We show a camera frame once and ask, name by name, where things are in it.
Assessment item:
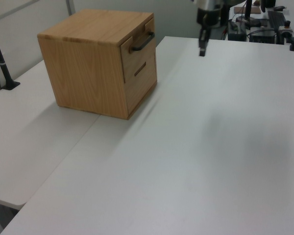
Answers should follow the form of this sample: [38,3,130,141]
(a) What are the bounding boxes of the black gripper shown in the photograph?
[196,6,221,58]

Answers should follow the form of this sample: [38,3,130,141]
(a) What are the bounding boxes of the wooden drawer with black handle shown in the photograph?
[119,17,156,83]

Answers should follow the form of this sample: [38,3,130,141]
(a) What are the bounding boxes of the wooden two-drawer cabinet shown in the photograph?
[37,9,158,120]

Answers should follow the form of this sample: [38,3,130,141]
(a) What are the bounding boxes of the black box with green light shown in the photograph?
[227,20,246,41]

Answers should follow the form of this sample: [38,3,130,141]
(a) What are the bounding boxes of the black monitor stand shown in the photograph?
[234,0,270,28]

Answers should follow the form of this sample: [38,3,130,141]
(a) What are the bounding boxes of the brown board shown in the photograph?
[234,6,262,14]

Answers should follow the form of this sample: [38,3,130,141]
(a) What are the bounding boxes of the black equipment case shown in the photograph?
[249,26,285,45]

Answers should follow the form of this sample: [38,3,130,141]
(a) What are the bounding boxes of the black keyboard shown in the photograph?
[268,10,287,28]

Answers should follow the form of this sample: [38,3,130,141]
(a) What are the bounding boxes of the emergency stop button box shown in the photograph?
[278,20,294,38]

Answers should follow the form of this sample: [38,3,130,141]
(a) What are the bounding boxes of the black pole with flat base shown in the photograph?
[0,21,21,91]

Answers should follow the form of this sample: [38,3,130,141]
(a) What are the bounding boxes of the grey partition post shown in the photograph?
[65,0,76,16]

